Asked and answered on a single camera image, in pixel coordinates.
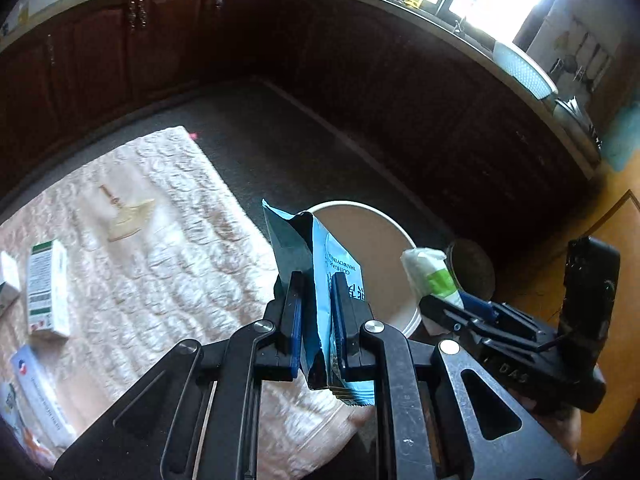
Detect person's right hand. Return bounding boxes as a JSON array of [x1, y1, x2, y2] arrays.
[[519, 396, 584, 467]]

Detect blue snack packet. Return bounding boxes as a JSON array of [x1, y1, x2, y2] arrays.
[[262, 199, 376, 406]]

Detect quilted cream table cloth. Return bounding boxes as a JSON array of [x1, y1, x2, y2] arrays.
[[0, 125, 376, 476]]

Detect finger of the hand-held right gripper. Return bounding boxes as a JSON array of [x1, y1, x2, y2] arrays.
[[461, 293, 542, 344], [420, 295, 502, 347]]

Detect white black carton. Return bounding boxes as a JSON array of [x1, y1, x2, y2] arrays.
[[0, 251, 22, 314]]

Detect white plastic basin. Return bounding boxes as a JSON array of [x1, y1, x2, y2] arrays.
[[492, 40, 559, 101]]

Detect white printed packet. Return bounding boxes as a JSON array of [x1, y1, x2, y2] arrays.
[[10, 345, 77, 449]]

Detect green white wrapper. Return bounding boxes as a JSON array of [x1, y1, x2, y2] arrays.
[[400, 246, 466, 311]]

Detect green white carton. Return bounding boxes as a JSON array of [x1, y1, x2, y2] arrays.
[[26, 239, 71, 339]]

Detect white round bin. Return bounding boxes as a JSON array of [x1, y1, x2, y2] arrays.
[[304, 200, 424, 339]]

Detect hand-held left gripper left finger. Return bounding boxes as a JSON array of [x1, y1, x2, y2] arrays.
[[52, 271, 304, 480]]

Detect dark round container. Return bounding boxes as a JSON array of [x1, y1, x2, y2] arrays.
[[445, 239, 497, 304]]

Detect hanging wall utensils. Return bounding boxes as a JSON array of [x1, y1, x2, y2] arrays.
[[550, 30, 617, 97]]

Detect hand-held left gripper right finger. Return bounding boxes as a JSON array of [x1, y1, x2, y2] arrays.
[[330, 276, 581, 480]]

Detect white orange snack packet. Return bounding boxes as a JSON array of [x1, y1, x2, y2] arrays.
[[0, 380, 56, 467]]

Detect wooden lower kitchen cabinets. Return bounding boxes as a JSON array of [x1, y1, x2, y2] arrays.
[[0, 0, 601, 203]]

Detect metal strainer bowl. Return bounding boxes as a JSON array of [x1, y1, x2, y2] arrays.
[[552, 96, 604, 152]]

